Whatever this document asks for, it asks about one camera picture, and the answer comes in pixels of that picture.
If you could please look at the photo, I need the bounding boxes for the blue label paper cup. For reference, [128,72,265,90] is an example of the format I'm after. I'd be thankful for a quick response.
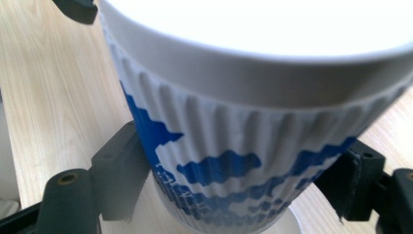
[98,0,413,234]
[103,172,305,234]

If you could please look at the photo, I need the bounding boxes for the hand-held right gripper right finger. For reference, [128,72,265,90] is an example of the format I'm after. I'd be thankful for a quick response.
[312,137,413,234]

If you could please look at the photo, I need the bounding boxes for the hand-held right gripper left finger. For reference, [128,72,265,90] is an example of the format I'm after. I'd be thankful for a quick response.
[34,120,154,234]

